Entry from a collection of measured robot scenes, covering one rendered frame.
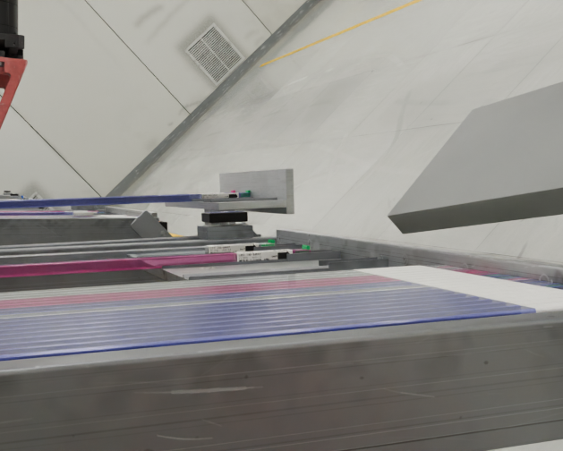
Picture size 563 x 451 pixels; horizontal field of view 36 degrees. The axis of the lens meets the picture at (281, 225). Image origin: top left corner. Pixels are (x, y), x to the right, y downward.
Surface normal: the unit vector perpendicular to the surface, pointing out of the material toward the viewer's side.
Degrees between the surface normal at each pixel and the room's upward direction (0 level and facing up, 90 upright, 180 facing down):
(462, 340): 90
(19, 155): 90
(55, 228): 90
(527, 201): 90
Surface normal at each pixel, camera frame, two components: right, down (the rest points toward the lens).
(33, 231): 0.34, 0.04
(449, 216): -0.61, 0.70
